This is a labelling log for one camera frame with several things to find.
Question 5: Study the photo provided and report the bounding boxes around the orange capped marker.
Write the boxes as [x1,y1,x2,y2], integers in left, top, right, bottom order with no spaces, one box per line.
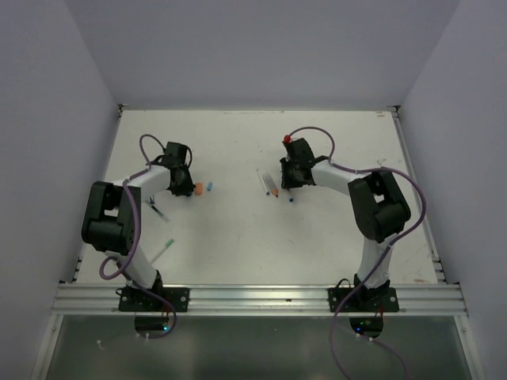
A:
[262,172,279,197]

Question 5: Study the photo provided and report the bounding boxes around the light blue capped marker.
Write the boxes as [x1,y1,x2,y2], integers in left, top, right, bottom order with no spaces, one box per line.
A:
[256,169,270,196]

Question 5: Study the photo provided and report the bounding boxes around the orange pen cap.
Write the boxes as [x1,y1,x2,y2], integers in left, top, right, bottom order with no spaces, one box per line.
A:
[195,182,204,196]

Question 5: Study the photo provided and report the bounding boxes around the black pen near left arm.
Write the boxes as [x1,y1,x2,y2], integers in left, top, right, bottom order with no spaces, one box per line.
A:
[145,201,170,223]

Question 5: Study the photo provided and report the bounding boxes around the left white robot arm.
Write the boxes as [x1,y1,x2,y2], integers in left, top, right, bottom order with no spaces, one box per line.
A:
[81,142,195,311]

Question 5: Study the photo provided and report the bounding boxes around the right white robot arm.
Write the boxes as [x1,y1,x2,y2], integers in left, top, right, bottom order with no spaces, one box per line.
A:
[280,135,411,311]

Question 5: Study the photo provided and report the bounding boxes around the green capped marker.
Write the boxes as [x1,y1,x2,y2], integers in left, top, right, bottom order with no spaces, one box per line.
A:
[150,238,174,264]

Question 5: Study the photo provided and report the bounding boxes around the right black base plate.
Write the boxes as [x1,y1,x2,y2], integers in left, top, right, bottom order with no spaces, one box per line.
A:
[327,287,400,313]

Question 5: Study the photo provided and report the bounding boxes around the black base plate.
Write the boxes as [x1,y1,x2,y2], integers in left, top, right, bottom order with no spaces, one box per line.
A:
[327,287,400,313]
[115,286,190,313]

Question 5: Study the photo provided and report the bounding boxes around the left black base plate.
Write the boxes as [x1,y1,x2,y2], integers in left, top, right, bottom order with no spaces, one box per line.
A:
[115,286,190,313]

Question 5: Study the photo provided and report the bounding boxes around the aluminium mounting rail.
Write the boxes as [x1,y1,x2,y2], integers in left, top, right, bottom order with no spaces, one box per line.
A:
[51,283,467,317]

